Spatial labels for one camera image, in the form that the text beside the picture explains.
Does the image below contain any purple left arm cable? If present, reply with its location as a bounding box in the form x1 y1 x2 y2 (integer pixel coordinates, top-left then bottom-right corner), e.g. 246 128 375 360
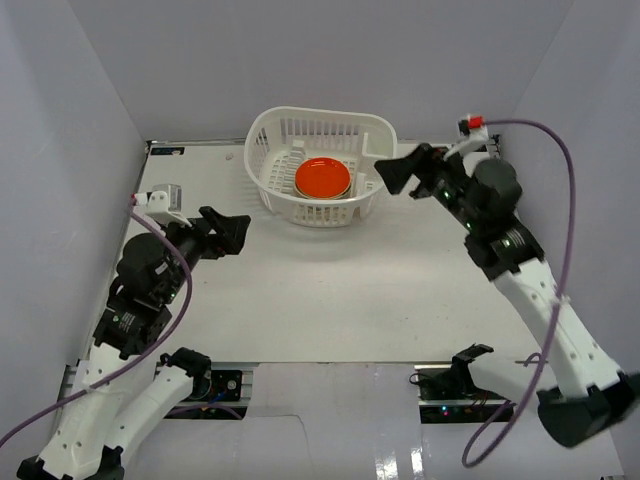
0 192 249 456

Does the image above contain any white plastic dish bin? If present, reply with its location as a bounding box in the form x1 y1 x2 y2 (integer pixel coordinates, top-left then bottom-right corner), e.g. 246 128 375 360
244 106 397 228

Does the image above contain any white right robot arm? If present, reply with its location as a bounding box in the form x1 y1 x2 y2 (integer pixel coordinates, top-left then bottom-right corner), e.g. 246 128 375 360
374 144 639 448

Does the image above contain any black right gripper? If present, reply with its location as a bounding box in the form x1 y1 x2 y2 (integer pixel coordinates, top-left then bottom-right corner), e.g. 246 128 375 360
374 143 481 231

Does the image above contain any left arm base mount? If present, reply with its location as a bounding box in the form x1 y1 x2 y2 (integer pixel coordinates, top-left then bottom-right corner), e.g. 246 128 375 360
167 369 248 420

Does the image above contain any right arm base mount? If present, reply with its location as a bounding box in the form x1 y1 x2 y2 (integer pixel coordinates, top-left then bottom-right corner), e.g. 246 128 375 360
408 344 506 425

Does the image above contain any orange round plate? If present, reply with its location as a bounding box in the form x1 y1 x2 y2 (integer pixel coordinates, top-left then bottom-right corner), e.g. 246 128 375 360
294 157 351 196

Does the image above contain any beige round floral plate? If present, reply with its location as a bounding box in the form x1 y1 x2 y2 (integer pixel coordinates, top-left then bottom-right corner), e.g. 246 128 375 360
294 184 350 201

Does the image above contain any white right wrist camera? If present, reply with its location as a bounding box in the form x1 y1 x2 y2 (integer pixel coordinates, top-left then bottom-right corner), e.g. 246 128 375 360
444 114 489 160

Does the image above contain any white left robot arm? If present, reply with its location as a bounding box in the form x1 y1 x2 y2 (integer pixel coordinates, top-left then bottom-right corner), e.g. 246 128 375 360
16 206 251 479

